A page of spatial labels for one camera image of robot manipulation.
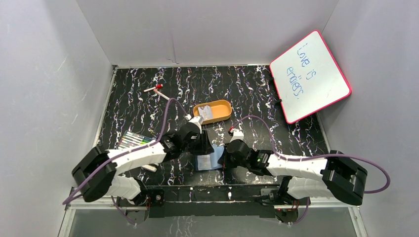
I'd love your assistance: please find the navy blue card holder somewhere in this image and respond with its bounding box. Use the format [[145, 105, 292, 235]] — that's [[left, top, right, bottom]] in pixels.
[[196, 145, 224, 171]]

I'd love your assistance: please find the orange oval tray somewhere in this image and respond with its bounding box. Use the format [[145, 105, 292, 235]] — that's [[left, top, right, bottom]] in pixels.
[[193, 100, 232, 125]]

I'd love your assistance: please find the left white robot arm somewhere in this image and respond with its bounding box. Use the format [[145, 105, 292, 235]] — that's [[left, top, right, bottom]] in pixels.
[[64, 122, 214, 205]]

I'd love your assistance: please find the grey credit card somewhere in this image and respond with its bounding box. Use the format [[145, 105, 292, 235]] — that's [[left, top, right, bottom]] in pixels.
[[198, 105, 213, 121]]

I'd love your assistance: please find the white whiteboard eraser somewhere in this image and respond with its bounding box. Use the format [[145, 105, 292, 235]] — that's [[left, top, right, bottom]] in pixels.
[[141, 165, 157, 172]]

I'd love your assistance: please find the white marker pen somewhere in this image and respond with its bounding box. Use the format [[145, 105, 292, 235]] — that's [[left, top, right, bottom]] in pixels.
[[153, 89, 170, 101]]

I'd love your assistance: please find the colourful marker pen set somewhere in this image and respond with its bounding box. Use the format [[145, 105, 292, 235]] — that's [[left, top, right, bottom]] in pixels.
[[117, 131, 153, 149]]

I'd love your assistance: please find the red capped marker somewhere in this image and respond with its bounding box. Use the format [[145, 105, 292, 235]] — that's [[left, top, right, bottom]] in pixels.
[[143, 84, 163, 93]]

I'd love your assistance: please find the pink framed whiteboard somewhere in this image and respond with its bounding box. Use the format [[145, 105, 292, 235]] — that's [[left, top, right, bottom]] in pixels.
[[269, 30, 352, 124]]

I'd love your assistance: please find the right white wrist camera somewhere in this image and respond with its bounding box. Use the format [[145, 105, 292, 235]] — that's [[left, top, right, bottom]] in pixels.
[[228, 128, 244, 142]]

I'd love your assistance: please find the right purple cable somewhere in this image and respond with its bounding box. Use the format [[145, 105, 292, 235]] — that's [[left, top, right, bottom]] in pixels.
[[228, 115, 391, 194]]

